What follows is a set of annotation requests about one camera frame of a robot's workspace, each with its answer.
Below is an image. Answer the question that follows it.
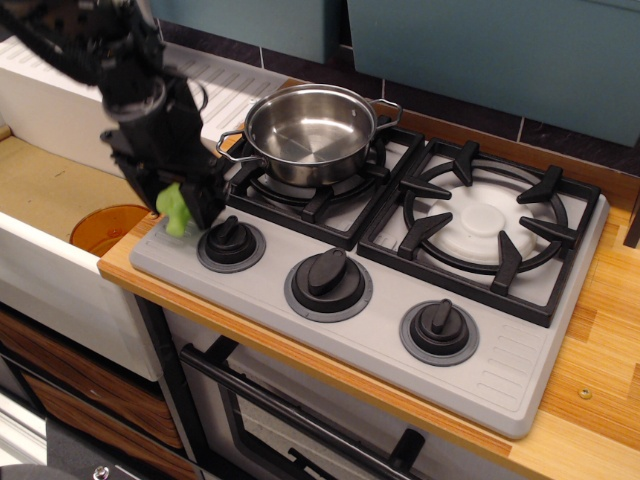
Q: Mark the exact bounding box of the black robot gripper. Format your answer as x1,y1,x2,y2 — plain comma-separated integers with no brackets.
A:
99,74,228,230

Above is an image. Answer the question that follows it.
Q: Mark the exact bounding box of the green plastic broccoli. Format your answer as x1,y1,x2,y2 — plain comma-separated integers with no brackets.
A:
156,183,192,238

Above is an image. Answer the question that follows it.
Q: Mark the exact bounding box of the stainless steel pot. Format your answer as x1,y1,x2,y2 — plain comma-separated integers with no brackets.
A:
216,84,404,188

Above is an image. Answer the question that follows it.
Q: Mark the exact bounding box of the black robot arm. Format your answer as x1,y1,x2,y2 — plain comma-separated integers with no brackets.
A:
1,1,228,230

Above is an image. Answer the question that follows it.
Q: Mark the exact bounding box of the black left stove knob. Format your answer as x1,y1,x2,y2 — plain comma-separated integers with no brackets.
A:
197,215,266,274

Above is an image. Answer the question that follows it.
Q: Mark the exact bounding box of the black stove knob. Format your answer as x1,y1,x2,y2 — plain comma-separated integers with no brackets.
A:
284,248,373,323
197,215,266,274
399,299,480,367

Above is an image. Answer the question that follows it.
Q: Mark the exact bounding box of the black middle stove knob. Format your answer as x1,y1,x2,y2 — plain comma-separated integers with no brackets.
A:
284,248,373,323

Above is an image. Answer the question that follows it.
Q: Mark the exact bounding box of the grey toy stove top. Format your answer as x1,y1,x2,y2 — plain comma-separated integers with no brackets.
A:
130,128,609,438

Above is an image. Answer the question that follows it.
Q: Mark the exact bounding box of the black right stove knob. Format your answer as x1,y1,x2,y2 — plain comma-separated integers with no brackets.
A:
399,299,480,367

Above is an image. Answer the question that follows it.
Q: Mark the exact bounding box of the orange sink drain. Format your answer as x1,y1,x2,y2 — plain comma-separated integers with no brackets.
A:
69,204,149,257

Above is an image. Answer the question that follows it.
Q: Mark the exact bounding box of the white toy sink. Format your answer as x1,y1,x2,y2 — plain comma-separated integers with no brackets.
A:
0,11,289,382

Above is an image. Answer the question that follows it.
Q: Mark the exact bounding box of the black left burner grate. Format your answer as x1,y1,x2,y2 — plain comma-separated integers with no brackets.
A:
220,123,401,248

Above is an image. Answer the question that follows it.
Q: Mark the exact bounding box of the black burner grate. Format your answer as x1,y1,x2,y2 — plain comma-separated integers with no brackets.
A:
220,123,401,248
358,139,608,327

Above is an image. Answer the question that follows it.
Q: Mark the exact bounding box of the wooden drawer front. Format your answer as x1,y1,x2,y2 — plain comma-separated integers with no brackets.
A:
1,305,198,479

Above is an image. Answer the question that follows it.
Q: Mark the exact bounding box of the toy oven door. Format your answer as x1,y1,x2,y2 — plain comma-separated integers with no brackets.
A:
170,319,515,479

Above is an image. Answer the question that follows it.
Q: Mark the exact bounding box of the black right burner grate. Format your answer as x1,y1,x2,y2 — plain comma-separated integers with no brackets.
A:
358,139,608,327

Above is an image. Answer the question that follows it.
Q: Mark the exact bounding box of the black oven door handle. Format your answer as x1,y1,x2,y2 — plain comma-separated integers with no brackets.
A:
179,337,425,479

